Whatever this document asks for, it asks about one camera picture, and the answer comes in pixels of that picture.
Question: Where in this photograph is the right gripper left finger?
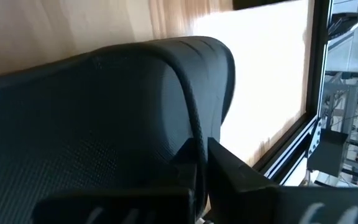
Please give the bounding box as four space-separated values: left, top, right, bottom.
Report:
32 138 199 224

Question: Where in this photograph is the black office chair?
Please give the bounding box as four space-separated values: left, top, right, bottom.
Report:
327 4 358 54

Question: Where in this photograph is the black rubber slide sandal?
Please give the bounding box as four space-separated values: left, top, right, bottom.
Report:
0 35 237 224

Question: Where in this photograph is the grey metal stand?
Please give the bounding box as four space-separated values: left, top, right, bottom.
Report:
321 70 358 132

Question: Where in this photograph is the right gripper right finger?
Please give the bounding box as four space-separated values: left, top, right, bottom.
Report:
208 136 358 224

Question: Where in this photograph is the black metal box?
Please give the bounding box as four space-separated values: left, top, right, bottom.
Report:
306 128 350 179

